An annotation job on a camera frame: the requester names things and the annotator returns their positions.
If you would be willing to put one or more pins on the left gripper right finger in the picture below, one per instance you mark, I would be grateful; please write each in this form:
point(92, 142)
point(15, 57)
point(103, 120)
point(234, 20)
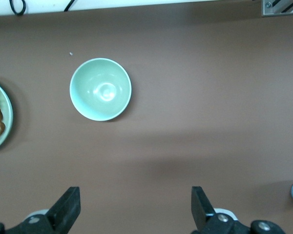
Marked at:
point(205, 219)

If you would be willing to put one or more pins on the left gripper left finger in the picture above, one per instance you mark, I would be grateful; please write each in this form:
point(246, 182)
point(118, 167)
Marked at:
point(63, 214)

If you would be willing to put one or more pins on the green plate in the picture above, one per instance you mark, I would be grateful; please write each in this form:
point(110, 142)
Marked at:
point(7, 114)

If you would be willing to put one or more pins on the mint green bowl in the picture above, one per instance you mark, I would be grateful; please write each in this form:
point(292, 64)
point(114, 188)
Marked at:
point(100, 90)

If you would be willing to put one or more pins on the aluminium frame bracket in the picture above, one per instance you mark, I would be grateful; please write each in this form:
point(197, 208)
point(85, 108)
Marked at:
point(268, 8)

